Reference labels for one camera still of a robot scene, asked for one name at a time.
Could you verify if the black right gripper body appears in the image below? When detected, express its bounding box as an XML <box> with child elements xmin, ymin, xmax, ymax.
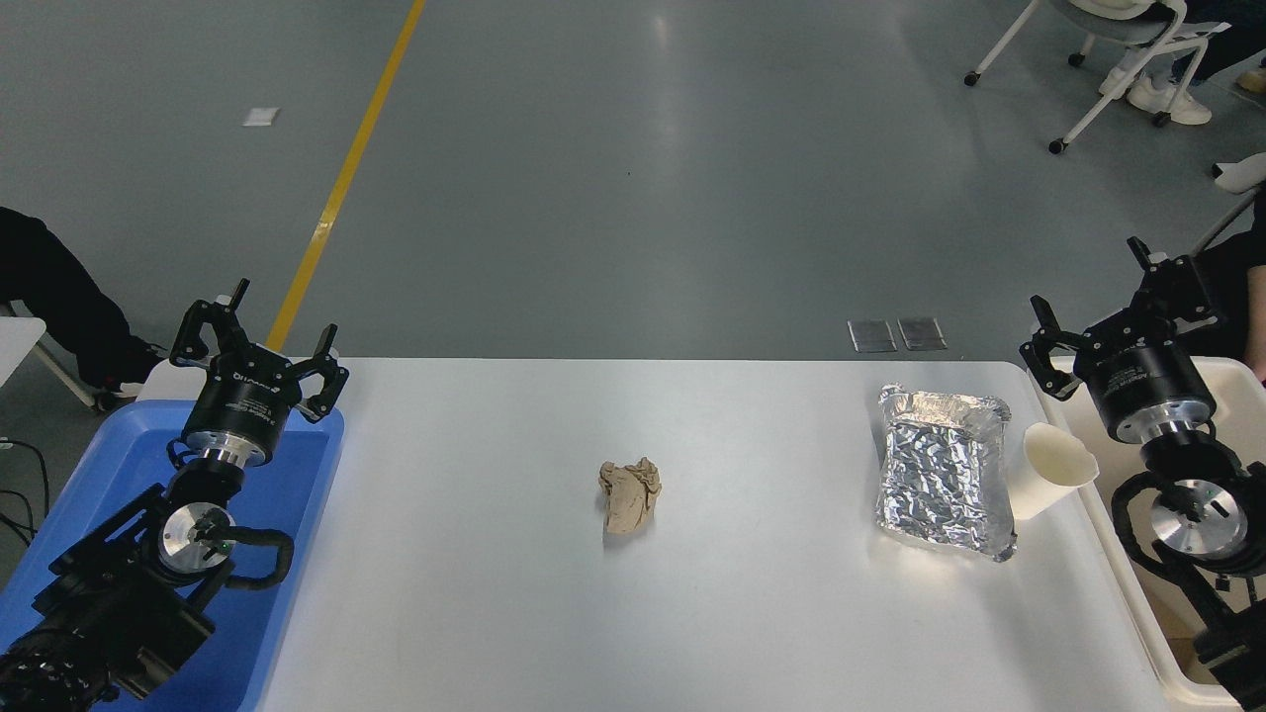
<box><xmin>1074</xmin><ymin>331</ymin><xmax>1218</xmax><ymax>428</ymax></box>

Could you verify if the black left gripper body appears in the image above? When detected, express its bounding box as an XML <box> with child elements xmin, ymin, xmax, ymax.
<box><xmin>184</xmin><ymin>346</ymin><xmax>301</xmax><ymax>452</ymax></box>

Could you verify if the white paper cup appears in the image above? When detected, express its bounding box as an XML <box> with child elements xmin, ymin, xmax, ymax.
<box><xmin>1009</xmin><ymin>422</ymin><xmax>1100</xmax><ymax>522</ymax></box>

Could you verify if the blue plastic tray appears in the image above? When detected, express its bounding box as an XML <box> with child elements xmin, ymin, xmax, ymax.
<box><xmin>0</xmin><ymin>399</ymin><xmax>346</xmax><ymax>712</ymax></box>

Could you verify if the silver foil tray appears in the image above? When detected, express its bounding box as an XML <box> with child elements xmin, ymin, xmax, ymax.
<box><xmin>874</xmin><ymin>384</ymin><xmax>1018</xmax><ymax>564</ymax></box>

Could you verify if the large pale bin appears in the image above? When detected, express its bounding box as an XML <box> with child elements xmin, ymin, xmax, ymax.
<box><xmin>1029</xmin><ymin>356</ymin><xmax>1266</xmax><ymax>712</ymax></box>

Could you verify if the white side table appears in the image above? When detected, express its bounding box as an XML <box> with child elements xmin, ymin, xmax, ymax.
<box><xmin>0</xmin><ymin>316</ymin><xmax>97</xmax><ymax>411</ymax></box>

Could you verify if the white wheeled chair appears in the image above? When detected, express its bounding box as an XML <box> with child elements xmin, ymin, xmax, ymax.
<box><xmin>964</xmin><ymin>0</ymin><xmax>1232</xmax><ymax>154</ymax></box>

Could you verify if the crumpled tan paper ball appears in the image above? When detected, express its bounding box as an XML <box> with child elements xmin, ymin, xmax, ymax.
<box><xmin>597</xmin><ymin>457</ymin><xmax>663</xmax><ymax>536</ymax></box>

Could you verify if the black cable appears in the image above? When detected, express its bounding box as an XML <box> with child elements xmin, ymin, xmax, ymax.
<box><xmin>0</xmin><ymin>435</ymin><xmax>50</xmax><ymax>545</ymax></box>

